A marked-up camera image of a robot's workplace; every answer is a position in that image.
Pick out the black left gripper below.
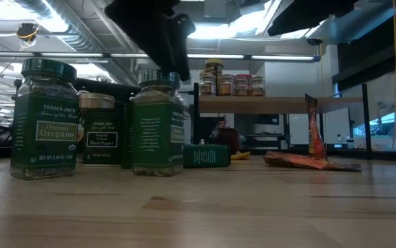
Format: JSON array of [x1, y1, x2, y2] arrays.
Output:
[[104, 0, 197, 82]]

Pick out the green-lidded oregano spice jar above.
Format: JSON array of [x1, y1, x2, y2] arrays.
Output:
[[9, 57, 81, 180], [131, 70, 185, 178]]

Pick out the dark green pepper tin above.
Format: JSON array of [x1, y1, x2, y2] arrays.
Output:
[[121, 98, 134, 170], [81, 109, 123, 166], [183, 143, 232, 169]]

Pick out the orange taco seasoning packet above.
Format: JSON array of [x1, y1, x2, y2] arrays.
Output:
[[262, 150, 364, 173], [303, 92, 329, 161]]

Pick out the wide jar with tan lid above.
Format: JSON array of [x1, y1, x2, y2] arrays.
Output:
[[78, 92, 116, 112]]

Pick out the dark red round object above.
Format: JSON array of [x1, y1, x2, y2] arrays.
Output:
[[214, 127, 240, 156]]

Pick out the wooden shelf with black frame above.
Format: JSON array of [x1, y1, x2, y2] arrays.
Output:
[[192, 81, 373, 162]]

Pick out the long ceiling light rail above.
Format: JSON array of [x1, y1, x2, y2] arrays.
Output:
[[0, 50, 322, 63]]

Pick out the black ceiling cable reel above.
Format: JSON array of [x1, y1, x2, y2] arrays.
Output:
[[15, 21, 41, 48]]

